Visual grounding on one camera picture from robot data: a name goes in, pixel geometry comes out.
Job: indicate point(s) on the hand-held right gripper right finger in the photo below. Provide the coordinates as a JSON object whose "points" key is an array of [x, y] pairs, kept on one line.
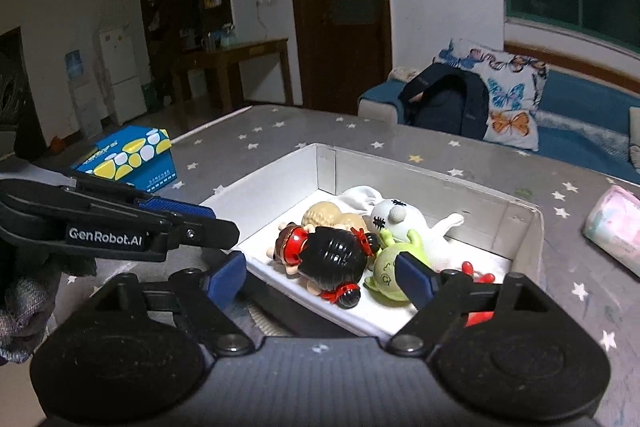
{"points": [[414, 279]]}

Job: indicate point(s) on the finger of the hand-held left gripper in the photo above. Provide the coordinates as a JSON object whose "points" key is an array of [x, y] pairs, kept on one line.
{"points": [[200, 237], [175, 210]]}

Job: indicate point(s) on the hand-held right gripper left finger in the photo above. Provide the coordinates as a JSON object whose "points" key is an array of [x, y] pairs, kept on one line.
{"points": [[227, 278]]}

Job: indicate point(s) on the green alien toy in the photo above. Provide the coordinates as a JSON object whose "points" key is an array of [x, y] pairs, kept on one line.
{"points": [[385, 272]]}

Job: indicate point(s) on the red toy figure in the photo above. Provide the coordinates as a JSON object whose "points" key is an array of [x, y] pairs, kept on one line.
{"points": [[485, 278]]}

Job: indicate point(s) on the black-haired doll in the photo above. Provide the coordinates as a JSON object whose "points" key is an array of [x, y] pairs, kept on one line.
{"points": [[335, 252]]}

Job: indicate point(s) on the white cardboard box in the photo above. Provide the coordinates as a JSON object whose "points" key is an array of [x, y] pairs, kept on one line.
{"points": [[325, 172]]}

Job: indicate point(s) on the person's left hand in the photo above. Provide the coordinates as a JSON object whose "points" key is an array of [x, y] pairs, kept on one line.
{"points": [[25, 307]]}

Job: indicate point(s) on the white rabbit plush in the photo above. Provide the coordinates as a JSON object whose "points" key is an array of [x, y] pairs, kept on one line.
{"points": [[395, 219]]}

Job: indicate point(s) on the water dispenser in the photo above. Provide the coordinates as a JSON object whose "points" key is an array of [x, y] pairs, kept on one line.
{"points": [[80, 97]]}

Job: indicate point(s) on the blue yellow tissue box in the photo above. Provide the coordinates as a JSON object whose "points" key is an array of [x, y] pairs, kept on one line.
{"points": [[125, 157]]}

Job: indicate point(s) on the beige toy figure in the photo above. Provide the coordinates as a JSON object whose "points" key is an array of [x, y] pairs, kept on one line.
{"points": [[325, 214]]}

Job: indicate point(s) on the white refrigerator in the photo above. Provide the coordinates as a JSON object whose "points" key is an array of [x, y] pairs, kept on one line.
{"points": [[120, 72]]}

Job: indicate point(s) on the grey star-print cover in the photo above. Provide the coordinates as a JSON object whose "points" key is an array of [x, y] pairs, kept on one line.
{"points": [[500, 172]]}

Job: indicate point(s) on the black backpack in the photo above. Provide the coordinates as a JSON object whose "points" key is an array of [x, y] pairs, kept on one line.
{"points": [[445, 107]]}

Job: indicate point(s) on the wooden side table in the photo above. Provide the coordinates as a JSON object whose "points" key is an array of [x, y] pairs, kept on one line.
{"points": [[250, 49]]}

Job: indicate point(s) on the light blue kettle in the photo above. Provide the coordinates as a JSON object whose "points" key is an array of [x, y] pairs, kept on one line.
{"points": [[228, 38]]}

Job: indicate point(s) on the dark wooden cabinet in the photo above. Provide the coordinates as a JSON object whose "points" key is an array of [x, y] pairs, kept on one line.
{"points": [[170, 7]]}

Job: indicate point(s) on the butterfly print pillow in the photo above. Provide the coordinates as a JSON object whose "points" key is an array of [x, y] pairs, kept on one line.
{"points": [[510, 107]]}

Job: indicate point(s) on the cream crumpled cloth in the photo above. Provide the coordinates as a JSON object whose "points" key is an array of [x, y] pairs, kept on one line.
{"points": [[405, 73]]}

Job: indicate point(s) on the large pastel tissue pack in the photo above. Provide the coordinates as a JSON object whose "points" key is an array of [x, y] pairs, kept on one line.
{"points": [[615, 227]]}

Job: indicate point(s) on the brown wooden door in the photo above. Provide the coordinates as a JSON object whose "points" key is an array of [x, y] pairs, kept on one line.
{"points": [[340, 57]]}

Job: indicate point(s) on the blue sofa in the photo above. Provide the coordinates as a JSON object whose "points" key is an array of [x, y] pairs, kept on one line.
{"points": [[575, 107]]}

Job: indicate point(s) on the grey pillow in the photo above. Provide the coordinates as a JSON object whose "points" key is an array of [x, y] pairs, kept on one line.
{"points": [[635, 137]]}

